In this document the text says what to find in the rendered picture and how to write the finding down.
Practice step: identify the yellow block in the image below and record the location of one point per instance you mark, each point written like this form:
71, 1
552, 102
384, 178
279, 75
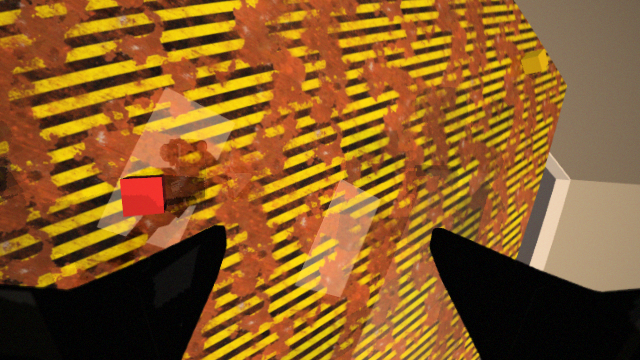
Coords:
534, 62

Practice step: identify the red block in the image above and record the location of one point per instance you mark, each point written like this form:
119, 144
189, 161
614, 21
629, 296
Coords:
143, 195

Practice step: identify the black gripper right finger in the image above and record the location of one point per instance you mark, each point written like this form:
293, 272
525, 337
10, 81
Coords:
513, 311

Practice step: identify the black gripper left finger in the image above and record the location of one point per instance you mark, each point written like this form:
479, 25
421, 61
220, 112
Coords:
145, 311

